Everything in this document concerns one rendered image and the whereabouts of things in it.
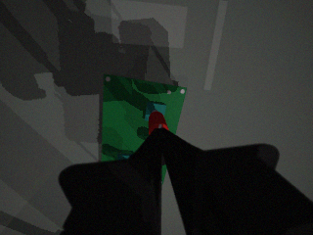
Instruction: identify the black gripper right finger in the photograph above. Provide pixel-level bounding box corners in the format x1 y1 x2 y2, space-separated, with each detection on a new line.
159 127 279 235

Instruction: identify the green circuit board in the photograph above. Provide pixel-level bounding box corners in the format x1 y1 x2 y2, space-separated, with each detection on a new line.
101 73 187 162

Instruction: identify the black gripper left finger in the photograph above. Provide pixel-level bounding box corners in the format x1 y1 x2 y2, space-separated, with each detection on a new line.
58 128 162 235

